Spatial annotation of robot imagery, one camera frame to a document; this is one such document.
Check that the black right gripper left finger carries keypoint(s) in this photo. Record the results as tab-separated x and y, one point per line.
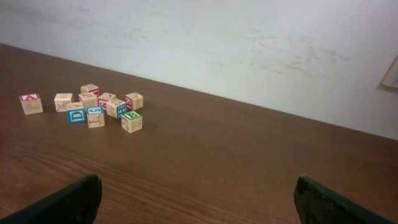
77	203

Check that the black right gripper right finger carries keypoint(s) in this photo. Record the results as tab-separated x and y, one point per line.
316	204

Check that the wooden block green letter B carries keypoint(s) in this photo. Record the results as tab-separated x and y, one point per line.
131	121

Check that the wooden block red letter E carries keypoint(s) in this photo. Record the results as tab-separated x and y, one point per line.
134	101

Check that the wooden block blue number 5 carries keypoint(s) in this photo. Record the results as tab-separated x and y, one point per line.
95	117

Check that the wooden block teal side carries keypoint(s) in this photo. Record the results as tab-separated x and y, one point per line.
116	107

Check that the plain wooden picture block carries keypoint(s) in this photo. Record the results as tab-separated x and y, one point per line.
61	100

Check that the wooden block red edge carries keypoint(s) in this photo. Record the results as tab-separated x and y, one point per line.
89	100

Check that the wooden block red letter A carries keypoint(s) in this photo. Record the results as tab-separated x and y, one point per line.
31	103

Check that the wooden block back red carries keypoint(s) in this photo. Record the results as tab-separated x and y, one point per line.
90	88

